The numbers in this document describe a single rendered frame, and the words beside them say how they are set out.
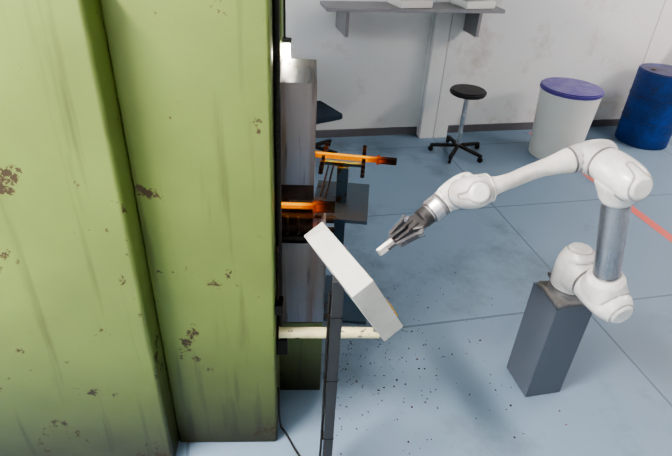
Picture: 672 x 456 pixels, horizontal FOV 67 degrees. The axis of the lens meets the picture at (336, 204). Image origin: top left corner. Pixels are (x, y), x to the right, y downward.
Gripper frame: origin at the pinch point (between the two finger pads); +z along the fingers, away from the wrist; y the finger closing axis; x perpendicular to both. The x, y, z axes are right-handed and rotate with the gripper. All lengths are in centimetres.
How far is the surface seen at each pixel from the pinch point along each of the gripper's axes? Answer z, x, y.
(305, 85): -10, 54, 32
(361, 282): 16.3, 22.6, -24.8
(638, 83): -353, -254, 187
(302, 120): -3, 43, 33
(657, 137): -338, -302, 154
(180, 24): 14, 96, 22
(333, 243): 15.2, 22.6, -4.9
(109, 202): 61, 66, 23
